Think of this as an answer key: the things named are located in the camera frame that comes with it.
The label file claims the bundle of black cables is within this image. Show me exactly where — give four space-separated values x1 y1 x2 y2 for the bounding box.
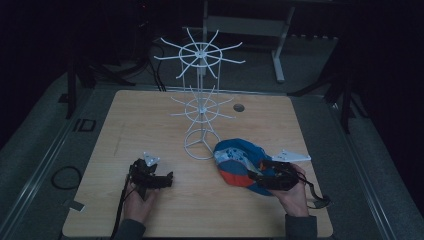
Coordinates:
145 39 168 93

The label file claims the black metal stand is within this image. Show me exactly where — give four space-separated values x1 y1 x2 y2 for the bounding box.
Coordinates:
59 56 137 120
288 63 370 135

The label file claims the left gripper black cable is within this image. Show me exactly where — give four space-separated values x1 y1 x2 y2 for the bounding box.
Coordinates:
110 173 135 240

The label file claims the person's right hand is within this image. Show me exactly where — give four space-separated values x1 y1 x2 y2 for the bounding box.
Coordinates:
268 163 310 218

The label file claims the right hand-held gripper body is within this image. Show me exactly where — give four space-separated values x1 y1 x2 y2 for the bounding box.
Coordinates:
263 149 312 192

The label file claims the white wire hook rack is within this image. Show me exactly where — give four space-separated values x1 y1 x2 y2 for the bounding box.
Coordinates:
153 27 247 161

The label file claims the person's left hand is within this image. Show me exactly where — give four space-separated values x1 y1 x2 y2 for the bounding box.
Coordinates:
122 175 160 225

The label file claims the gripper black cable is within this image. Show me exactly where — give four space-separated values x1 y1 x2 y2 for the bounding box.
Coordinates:
295 170 333 210
110 173 135 240

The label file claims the blue and orange cap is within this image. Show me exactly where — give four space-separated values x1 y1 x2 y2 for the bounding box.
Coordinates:
213 138 284 197

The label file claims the grey tape piece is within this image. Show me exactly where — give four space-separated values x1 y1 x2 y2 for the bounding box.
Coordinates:
63 199 86 213

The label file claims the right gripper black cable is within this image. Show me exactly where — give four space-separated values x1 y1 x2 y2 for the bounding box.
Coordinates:
295 170 333 210

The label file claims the black cable loop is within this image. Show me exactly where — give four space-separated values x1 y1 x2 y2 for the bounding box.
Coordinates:
50 165 84 191

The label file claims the white metal desk frame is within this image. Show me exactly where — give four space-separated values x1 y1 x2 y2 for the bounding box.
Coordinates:
201 0 338 84

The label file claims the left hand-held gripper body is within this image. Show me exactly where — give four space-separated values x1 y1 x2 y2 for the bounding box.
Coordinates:
128 151 165 201

